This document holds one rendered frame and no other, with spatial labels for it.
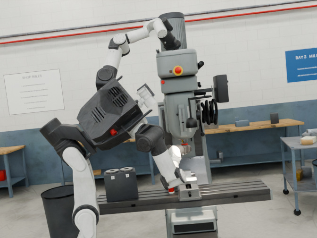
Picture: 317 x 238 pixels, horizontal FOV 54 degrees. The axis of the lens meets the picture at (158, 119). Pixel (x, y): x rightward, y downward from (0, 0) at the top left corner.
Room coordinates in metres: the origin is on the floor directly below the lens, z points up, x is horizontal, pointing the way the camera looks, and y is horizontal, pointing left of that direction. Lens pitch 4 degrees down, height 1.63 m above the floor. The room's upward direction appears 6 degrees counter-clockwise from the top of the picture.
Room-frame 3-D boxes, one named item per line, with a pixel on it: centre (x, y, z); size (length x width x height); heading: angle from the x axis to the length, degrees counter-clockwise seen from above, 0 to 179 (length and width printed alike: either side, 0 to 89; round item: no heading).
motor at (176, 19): (2.39, -0.18, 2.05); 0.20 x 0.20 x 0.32
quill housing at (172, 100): (2.15, -0.16, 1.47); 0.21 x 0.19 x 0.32; 87
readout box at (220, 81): (2.43, -0.51, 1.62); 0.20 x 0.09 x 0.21; 177
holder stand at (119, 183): (2.15, 0.31, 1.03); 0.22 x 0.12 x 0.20; 98
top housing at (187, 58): (2.16, -0.16, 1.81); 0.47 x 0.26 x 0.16; 177
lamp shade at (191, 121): (1.92, -0.20, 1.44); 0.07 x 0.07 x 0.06
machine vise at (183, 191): (2.12, -0.15, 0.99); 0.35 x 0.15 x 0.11; 178
